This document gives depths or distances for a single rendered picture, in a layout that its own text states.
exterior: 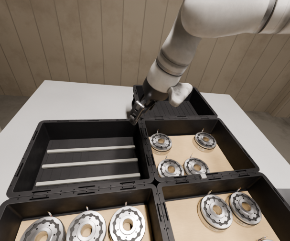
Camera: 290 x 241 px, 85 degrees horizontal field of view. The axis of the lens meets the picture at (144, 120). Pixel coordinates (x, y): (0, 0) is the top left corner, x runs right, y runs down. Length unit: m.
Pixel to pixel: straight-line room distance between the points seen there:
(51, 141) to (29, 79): 1.83
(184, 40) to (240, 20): 0.10
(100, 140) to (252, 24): 0.64
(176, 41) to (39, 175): 0.61
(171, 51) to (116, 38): 1.71
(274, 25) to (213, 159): 0.58
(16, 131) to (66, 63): 1.34
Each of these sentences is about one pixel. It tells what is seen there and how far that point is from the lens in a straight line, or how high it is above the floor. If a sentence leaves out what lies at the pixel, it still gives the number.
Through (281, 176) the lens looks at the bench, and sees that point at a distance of 1.16.
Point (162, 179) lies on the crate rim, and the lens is 0.53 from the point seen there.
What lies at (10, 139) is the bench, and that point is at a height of 0.70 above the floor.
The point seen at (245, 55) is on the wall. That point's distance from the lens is 2.52.
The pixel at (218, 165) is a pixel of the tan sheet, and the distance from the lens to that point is 0.79.
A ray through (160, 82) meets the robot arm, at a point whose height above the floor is 1.22.
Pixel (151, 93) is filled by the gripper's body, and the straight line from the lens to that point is 0.39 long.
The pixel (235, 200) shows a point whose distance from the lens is 0.69.
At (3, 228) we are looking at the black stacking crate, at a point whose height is 0.90.
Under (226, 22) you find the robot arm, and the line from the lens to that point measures 0.31.
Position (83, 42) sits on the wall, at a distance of 2.10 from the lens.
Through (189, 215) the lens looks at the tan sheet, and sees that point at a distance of 0.62.
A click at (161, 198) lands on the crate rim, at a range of 0.50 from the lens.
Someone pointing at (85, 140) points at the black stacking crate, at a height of 0.83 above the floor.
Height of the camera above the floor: 1.38
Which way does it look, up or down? 41 degrees down
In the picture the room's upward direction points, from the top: 10 degrees clockwise
